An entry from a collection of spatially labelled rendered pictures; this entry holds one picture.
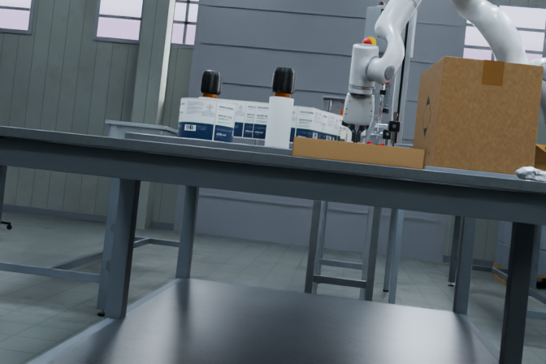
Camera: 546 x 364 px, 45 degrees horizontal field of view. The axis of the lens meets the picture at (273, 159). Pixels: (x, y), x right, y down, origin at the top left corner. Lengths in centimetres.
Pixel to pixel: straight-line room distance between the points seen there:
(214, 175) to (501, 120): 73
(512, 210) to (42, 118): 761
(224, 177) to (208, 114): 98
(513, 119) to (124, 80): 691
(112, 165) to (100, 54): 705
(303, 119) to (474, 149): 106
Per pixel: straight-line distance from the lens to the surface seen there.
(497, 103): 170
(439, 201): 134
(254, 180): 134
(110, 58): 839
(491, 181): 132
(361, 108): 223
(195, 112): 233
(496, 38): 232
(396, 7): 226
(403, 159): 132
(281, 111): 237
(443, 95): 166
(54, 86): 860
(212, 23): 809
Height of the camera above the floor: 79
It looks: 1 degrees up
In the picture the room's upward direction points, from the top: 6 degrees clockwise
